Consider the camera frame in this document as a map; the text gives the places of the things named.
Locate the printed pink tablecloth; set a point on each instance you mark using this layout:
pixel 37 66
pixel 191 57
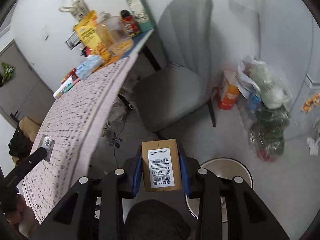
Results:
pixel 75 130

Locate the white paper bag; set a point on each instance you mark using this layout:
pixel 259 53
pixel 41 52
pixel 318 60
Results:
pixel 76 6

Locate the grey upholstered chair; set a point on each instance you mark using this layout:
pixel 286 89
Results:
pixel 175 80

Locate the black bag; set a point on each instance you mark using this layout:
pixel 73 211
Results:
pixel 20 141

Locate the grey door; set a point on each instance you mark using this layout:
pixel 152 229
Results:
pixel 22 90

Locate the red packet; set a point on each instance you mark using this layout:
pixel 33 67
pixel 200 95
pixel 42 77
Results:
pixel 68 74

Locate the person's left hand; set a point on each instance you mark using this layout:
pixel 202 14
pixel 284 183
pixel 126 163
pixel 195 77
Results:
pixel 23 220

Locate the red bottle black cap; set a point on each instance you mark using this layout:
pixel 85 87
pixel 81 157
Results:
pixel 128 23

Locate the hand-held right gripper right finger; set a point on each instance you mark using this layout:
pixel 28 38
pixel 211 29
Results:
pixel 184 172

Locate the person's dark clothed leg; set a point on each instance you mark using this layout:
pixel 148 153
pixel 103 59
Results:
pixel 155 222

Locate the black table leg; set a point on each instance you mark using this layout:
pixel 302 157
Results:
pixel 152 57

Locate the small cardboard box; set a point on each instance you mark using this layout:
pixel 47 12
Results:
pixel 161 165

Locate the clear plastic jug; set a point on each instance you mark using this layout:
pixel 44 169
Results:
pixel 113 33

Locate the blue tissue pack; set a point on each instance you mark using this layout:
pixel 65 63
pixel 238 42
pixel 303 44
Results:
pixel 88 67

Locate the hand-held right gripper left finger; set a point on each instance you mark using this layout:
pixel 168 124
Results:
pixel 137 177

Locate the yellow snack bag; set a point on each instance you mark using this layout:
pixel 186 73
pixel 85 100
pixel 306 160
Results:
pixel 88 33

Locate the white plastic bag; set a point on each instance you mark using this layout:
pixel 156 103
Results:
pixel 265 85

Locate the orange printed items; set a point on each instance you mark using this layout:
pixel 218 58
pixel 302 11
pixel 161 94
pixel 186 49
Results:
pixel 311 103

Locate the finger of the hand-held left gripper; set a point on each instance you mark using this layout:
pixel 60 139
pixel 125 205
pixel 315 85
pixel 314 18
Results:
pixel 30 163

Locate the pink pen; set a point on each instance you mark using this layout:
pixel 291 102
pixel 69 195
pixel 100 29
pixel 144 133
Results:
pixel 73 83

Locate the green hanging ornament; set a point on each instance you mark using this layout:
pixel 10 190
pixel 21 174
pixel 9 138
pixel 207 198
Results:
pixel 7 71

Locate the orange blue placemat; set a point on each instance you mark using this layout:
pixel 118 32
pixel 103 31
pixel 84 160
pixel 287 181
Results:
pixel 140 38

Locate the orange carton on floor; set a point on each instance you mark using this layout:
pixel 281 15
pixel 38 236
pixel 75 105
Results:
pixel 228 92

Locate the beige trash bin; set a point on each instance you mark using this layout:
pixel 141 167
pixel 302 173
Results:
pixel 222 165

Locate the tall green box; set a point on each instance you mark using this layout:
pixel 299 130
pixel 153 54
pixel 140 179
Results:
pixel 138 7

